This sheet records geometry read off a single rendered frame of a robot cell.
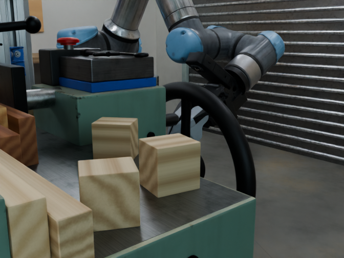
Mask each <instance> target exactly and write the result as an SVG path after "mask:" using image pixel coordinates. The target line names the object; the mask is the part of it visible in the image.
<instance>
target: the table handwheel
mask: <svg viewBox="0 0 344 258"><path fill-rule="evenodd" d="M163 87H165V88H166V102H168V101H170V100H174V99H181V134H182V135H184V136H187V137H190V120H191V102H193V103H195V104H196V105H198V106H199V107H201V108H202V109H203V110H204V111H205V112H206V113H207V114H208V115H209V116H210V117H211V118H212V119H213V120H214V121H215V123H216V124H217V126H218V127H219V129H220V130H221V132H222V134H223V136H224V138H225V140H226V142H227V144H228V147H229V149H230V152H231V155H232V159H233V163H234V169H235V176H236V190H237V191H239V192H242V193H244V194H246V195H249V196H252V197H254V198H255V197H256V175H255V167H254V161H253V157H252V153H251V150H250V147H249V144H248V141H247V138H246V136H245V134H244V132H243V130H242V128H241V126H240V124H239V123H238V121H237V119H236V118H235V116H234V115H233V113H232V112H231V111H230V109H229V108H228V107H227V106H226V105H225V104H224V102H223V101H222V100H220V99H219V98H218V97H217V96H216V95H215V94H213V93H212V92H210V91H209V90H207V89H205V88H203V87H201V86H199V85H196V84H193V83H189V82H172V83H168V84H165V85H163ZM204 176H205V163H204V160H203V158H202V157H201V155H200V177H202V178H204Z"/></svg>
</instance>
